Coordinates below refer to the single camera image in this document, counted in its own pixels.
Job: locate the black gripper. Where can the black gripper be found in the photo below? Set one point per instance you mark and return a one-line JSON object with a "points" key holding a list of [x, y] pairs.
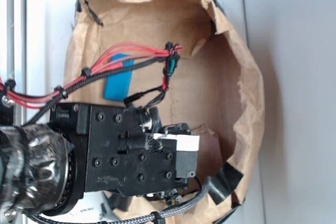
{"points": [[124, 151]]}

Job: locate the blue rectangular block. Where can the blue rectangular block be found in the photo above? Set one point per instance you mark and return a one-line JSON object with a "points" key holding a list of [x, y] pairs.
{"points": [[117, 86]]}

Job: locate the brown paper bag tray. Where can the brown paper bag tray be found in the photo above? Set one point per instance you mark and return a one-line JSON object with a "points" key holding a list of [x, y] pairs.
{"points": [[217, 88]]}

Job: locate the black mounting bracket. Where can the black mounting bracket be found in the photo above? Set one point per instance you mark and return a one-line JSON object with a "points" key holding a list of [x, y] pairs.
{"points": [[7, 103]]}

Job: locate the aluminium frame rail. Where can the aluminium frame rail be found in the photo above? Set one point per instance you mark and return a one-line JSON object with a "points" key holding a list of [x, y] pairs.
{"points": [[13, 42]]}

